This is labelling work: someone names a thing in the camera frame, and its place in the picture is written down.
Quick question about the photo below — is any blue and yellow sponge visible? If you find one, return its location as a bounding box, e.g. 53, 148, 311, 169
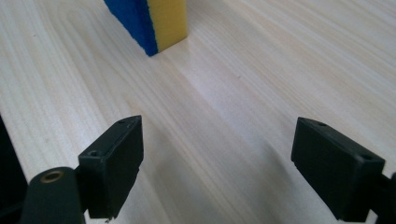
103, 0, 189, 58

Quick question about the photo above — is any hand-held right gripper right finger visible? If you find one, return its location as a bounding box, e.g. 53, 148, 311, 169
290, 117, 387, 223

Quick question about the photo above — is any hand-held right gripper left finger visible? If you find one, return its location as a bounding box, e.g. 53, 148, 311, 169
78, 115, 145, 220

